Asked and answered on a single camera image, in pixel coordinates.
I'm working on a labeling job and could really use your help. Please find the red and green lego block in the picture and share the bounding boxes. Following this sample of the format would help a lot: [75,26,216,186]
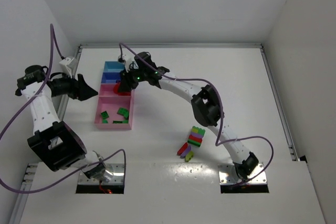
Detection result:
[113,82,131,96]

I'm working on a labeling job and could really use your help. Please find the dark green lego brick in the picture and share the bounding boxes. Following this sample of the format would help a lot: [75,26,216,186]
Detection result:
[101,111,109,124]

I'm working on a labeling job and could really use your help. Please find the multicolour lego block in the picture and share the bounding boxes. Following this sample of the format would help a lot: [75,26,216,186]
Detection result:
[187,126,206,147]

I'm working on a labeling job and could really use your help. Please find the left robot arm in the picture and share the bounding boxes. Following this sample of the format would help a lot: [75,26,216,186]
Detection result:
[15,65,111,182]

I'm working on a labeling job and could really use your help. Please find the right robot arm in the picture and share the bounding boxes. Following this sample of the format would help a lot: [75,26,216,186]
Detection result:
[118,52,259,180]

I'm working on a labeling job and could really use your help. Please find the light blue bin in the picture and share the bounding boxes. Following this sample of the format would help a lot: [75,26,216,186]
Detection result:
[103,61,124,72]

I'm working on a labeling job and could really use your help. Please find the dark blue bin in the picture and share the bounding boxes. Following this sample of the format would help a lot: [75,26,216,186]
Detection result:
[101,72,121,84]

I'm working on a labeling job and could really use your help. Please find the upper pink bin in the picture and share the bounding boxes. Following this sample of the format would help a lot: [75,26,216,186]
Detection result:
[99,83,132,97]

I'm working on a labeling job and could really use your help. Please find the red half round lego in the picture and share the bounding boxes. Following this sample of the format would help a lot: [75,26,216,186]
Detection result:
[177,143,188,156]

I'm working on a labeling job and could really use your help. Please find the purple half round lego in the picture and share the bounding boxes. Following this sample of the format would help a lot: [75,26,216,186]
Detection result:
[180,145,191,158]

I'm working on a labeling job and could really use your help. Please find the lime small lego brick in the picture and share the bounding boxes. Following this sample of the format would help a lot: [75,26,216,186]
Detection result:
[184,151,194,162]

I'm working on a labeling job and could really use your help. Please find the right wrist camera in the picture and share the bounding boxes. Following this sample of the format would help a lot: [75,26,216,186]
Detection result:
[118,54,133,72]

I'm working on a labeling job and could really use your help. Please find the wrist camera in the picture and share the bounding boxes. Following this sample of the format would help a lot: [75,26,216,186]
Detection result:
[59,57,78,78]
[118,54,133,72]

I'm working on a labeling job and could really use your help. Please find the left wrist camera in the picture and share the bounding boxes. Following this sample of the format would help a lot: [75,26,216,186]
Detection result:
[59,57,78,78]

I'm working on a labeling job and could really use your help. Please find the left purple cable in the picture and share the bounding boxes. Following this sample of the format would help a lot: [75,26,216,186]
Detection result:
[0,23,127,195]

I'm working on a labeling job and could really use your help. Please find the purple cable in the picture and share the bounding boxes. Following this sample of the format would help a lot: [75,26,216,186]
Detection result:
[118,42,275,185]
[0,23,127,195]

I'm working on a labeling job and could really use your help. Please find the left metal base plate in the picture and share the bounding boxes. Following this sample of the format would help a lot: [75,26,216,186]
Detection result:
[77,163,124,186]

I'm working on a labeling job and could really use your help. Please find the metal base plate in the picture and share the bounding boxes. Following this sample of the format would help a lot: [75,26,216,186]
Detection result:
[77,163,124,186]
[218,163,267,185]

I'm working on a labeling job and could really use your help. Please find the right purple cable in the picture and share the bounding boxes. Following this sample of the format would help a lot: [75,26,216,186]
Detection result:
[118,42,275,185]

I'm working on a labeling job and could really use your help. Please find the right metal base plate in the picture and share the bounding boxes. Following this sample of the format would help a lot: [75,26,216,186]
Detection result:
[218,163,267,185]

